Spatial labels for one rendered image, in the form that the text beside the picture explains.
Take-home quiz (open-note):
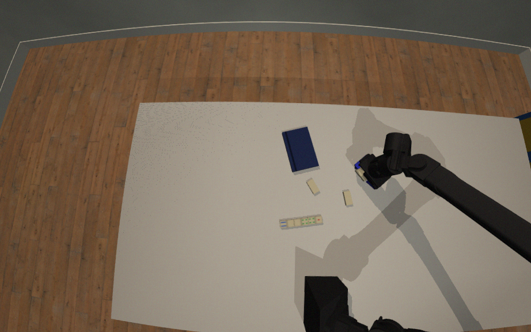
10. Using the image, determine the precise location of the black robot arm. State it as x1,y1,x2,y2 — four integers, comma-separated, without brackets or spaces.
324,133,531,332

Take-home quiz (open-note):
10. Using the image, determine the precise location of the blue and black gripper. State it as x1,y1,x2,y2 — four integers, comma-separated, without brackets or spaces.
354,154,391,189

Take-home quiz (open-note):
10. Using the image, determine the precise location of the dark blue notebook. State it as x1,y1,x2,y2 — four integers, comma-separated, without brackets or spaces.
282,127,319,172

